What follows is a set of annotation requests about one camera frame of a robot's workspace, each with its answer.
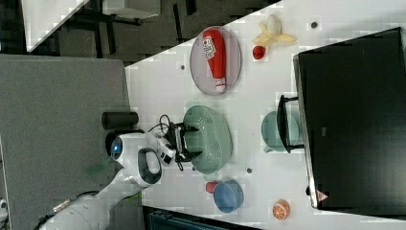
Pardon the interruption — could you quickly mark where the grey round plate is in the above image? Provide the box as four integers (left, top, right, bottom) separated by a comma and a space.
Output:
190, 26, 241, 96

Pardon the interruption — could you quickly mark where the blue bowl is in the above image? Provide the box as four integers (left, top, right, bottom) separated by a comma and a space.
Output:
214, 180, 244, 213

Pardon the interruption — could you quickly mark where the toy orange half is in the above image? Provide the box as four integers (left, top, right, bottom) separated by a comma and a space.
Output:
272, 199, 290, 220

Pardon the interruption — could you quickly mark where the mint green mug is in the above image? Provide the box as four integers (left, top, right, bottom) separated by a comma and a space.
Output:
261, 111, 300, 152

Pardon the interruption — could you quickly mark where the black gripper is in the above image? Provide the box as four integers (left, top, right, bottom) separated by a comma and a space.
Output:
166, 122, 201, 162

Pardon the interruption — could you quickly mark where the mint green strainer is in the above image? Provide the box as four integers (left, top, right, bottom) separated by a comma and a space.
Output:
183, 104, 233, 181

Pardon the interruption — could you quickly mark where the black toaster oven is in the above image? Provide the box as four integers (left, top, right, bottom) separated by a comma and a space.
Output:
293, 28, 406, 219

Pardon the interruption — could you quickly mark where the red cup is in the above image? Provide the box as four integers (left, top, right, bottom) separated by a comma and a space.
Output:
206, 181, 217, 194

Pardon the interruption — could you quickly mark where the green cylinder object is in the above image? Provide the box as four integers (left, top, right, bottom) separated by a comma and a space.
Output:
124, 192, 142, 201

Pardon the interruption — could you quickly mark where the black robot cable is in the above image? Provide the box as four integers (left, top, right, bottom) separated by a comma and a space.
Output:
147, 114, 185, 173

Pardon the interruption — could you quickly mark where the small black cylinder holder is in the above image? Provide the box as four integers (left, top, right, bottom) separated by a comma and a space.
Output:
101, 111, 139, 129

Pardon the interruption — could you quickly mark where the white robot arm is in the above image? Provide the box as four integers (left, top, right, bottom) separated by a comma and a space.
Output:
34, 123, 199, 230

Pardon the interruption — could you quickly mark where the red toy strawberry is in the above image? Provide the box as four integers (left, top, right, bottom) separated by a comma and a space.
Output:
253, 46, 266, 59

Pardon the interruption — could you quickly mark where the peeled toy banana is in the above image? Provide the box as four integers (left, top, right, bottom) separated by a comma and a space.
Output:
253, 14, 296, 46

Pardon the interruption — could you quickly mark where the red ketchup bottle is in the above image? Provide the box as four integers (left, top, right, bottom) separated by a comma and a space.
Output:
202, 29, 226, 92

